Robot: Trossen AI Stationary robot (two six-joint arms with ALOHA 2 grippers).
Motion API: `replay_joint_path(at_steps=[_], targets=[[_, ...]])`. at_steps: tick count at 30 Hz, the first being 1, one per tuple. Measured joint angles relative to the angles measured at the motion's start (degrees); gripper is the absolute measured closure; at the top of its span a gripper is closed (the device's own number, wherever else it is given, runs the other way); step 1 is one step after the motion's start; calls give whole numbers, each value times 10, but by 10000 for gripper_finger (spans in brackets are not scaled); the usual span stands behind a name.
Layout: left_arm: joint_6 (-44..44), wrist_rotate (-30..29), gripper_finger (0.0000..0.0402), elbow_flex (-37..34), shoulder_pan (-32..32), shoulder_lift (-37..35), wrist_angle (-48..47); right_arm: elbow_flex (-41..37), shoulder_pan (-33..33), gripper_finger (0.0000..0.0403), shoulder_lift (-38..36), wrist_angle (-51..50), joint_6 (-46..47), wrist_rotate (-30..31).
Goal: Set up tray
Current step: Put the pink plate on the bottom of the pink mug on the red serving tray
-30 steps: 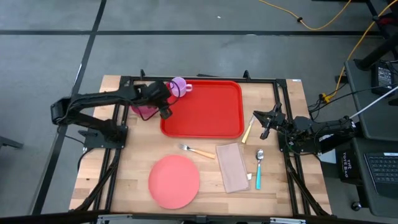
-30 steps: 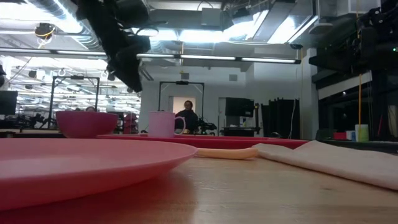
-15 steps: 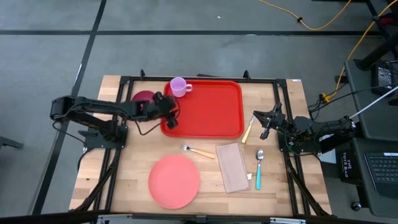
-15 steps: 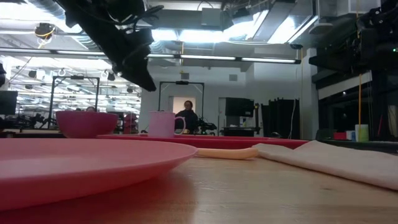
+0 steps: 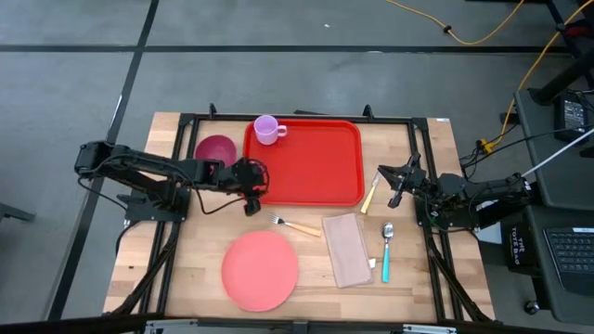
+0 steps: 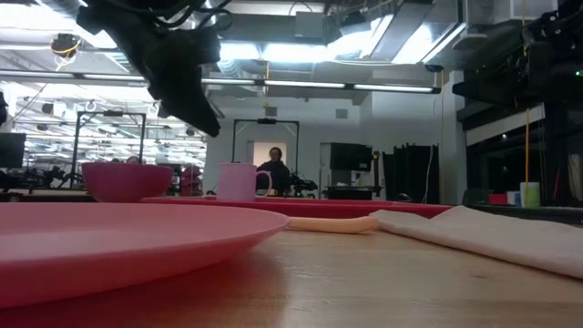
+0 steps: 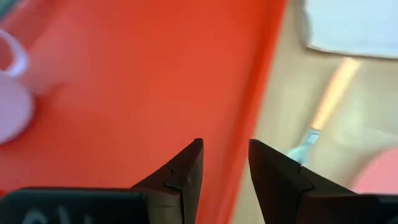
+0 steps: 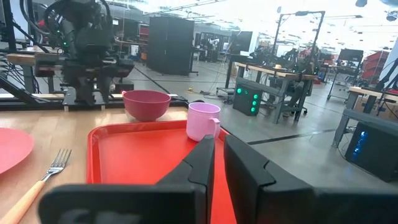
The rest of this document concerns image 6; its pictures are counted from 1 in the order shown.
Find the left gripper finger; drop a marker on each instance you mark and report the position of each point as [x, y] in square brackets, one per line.
[187, 107]

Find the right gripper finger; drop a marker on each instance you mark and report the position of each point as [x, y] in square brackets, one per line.
[492, 89]

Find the lilac plastic mug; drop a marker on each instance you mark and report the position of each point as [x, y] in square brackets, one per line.
[237, 182]

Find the magenta plastic bowl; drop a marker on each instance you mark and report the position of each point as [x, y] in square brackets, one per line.
[127, 182]

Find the beige cloth napkin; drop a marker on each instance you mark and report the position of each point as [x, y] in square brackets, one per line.
[492, 241]

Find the pink plastic plate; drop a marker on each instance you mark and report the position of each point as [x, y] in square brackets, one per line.
[114, 246]

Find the black background robot arm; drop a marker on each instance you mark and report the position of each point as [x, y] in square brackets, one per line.
[303, 186]

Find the red plastic tray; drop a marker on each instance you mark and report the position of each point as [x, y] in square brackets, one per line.
[319, 209]

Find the person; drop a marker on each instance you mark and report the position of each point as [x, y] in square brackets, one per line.
[132, 160]
[275, 175]

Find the small red box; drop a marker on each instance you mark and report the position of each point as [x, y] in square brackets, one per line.
[497, 199]

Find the white and blue container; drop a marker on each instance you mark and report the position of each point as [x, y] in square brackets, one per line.
[514, 198]

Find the green and white container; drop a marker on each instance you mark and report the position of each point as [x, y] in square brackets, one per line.
[530, 196]

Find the black curtain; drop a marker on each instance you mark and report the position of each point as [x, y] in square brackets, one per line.
[410, 175]

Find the grey ceiling box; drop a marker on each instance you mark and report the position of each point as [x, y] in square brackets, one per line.
[309, 25]

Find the black computer monitor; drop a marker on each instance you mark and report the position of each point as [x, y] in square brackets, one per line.
[11, 150]

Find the dark background workbench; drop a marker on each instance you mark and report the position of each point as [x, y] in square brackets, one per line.
[45, 197]

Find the dark background table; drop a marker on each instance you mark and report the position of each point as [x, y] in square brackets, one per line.
[355, 192]

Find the black security camera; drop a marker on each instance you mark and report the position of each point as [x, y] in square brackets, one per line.
[433, 68]

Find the black camera frame rig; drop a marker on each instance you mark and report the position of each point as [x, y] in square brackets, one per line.
[266, 121]
[113, 113]

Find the grey wall vent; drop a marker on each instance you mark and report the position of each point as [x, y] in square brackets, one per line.
[271, 111]
[341, 114]

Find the long ceiling light rail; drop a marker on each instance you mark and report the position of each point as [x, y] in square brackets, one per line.
[300, 85]

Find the black wall television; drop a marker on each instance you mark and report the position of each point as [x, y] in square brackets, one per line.
[350, 157]

